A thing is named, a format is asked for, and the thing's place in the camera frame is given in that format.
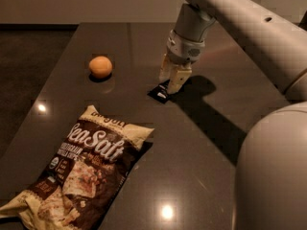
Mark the brown sea salt chip bag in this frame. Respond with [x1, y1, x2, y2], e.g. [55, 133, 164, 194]
[0, 105, 153, 230]

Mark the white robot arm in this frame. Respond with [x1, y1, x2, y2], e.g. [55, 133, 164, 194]
[159, 0, 307, 230]

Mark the black rxbar chocolate bar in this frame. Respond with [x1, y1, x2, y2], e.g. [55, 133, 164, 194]
[147, 79, 191, 104]

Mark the orange round fruit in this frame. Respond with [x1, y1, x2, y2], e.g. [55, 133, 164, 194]
[88, 56, 113, 79]

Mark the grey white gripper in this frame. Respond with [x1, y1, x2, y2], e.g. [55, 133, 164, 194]
[159, 4, 216, 95]

